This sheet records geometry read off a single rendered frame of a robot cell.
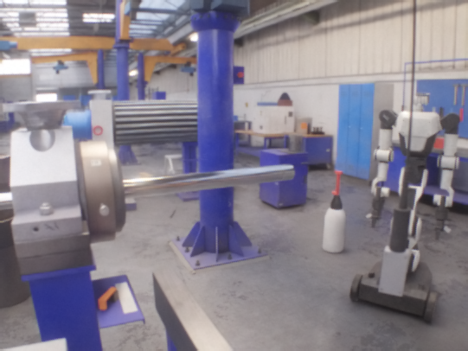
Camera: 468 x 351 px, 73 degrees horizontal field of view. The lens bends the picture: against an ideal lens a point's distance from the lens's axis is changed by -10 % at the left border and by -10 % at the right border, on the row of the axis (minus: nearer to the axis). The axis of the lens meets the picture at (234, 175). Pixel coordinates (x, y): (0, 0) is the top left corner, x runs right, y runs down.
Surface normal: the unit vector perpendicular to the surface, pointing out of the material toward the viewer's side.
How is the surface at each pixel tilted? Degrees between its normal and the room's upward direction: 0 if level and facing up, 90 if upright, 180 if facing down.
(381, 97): 90
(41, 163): 45
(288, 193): 90
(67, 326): 90
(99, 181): 66
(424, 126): 90
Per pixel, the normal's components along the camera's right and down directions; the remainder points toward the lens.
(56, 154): 0.31, -0.56
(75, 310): 0.44, 0.18
